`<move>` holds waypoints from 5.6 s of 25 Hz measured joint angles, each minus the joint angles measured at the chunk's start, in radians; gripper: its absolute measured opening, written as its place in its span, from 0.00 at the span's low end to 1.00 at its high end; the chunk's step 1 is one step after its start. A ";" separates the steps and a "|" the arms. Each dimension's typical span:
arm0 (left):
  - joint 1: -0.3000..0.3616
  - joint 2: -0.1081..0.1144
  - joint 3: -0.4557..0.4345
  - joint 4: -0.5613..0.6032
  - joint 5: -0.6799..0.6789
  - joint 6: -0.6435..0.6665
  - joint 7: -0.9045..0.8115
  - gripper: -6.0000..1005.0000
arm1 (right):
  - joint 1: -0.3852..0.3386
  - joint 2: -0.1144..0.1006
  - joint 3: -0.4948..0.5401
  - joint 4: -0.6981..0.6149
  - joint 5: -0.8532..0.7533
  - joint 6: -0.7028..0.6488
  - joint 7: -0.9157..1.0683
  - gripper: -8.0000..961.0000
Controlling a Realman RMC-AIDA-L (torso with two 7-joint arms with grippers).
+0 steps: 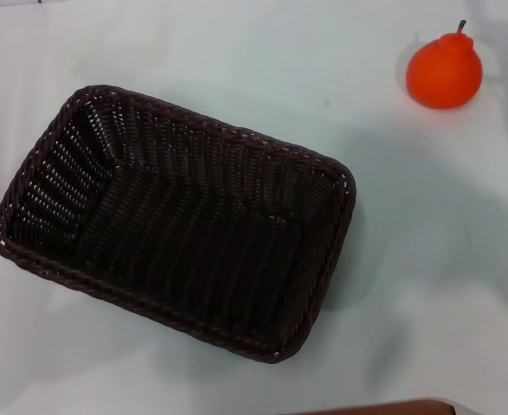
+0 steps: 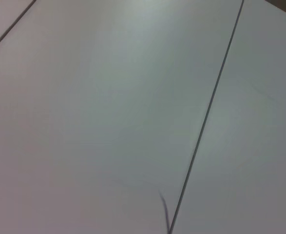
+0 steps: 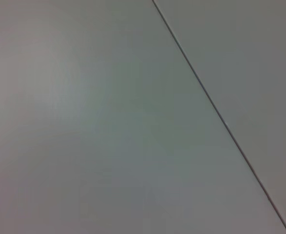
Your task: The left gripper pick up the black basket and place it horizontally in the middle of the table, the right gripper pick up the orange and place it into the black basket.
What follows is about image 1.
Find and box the dark brown woven basket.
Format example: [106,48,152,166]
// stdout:
[0,85,357,365]

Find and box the orange toy fruit with stem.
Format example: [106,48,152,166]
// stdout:
[405,19,484,110]

